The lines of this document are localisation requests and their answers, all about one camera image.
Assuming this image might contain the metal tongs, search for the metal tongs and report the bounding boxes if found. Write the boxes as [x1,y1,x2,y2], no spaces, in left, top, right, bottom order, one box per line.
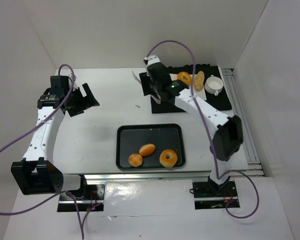
[131,70,142,85]

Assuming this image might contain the orange glazed donut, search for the orange glazed donut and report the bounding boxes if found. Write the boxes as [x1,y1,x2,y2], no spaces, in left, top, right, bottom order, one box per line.
[159,149,178,168]
[177,71,192,86]

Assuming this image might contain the long tan bread loaf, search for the long tan bread loaf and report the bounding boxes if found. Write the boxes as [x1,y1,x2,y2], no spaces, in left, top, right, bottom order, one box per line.
[193,71,205,92]

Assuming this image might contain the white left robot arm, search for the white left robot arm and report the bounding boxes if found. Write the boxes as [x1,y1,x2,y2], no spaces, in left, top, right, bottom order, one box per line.
[11,75,99,195]

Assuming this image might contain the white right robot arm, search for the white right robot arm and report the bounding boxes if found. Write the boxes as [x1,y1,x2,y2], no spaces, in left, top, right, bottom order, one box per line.
[140,55,243,187]

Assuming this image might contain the oval orange bread roll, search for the oval orange bread roll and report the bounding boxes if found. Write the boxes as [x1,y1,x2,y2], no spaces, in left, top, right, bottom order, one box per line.
[139,143,156,157]

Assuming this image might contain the white square plate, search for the white square plate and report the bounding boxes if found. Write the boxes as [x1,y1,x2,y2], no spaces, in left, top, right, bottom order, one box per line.
[169,73,207,101]

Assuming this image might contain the black baking tray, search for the black baking tray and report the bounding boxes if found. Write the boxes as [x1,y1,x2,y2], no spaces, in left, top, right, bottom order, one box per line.
[115,123,186,171]

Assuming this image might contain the white cup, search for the white cup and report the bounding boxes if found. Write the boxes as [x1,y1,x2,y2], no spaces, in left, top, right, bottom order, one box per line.
[204,75,224,97]

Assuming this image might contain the black placemat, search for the black placemat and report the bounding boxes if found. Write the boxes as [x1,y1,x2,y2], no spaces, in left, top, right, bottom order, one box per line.
[150,64,232,114]

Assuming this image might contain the round orange bun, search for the round orange bun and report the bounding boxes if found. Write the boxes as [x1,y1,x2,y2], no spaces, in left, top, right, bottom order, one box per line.
[128,153,143,168]

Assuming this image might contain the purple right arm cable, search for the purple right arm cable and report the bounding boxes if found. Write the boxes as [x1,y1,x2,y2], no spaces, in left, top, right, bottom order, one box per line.
[146,39,260,220]

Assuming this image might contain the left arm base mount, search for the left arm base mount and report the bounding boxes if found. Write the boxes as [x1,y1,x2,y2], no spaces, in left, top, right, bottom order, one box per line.
[57,175,106,213]

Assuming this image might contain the aluminium front rail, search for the aluminium front rail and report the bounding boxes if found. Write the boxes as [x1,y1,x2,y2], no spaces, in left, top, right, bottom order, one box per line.
[59,170,216,182]

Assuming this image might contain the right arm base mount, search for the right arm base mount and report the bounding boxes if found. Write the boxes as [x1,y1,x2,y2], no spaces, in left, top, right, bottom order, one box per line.
[189,181,240,210]

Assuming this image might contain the aluminium rail frame right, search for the aluminium rail frame right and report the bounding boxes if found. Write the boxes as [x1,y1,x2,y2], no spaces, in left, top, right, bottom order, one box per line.
[219,68,265,177]

